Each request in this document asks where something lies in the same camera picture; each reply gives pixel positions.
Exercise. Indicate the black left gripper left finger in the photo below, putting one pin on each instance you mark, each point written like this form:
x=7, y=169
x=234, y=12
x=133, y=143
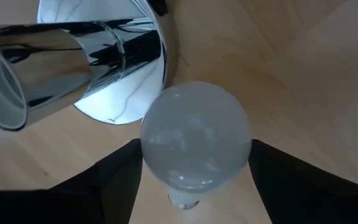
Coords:
x=73, y=205

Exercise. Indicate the white lightbulb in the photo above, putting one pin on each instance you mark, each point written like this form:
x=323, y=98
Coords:
x=194, y=137

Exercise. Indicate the chrome lamp base with socket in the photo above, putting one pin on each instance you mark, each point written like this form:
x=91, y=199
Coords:
x=57, y=62

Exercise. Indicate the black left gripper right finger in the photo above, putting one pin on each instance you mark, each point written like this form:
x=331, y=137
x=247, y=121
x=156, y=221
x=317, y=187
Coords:
x=306, y=199

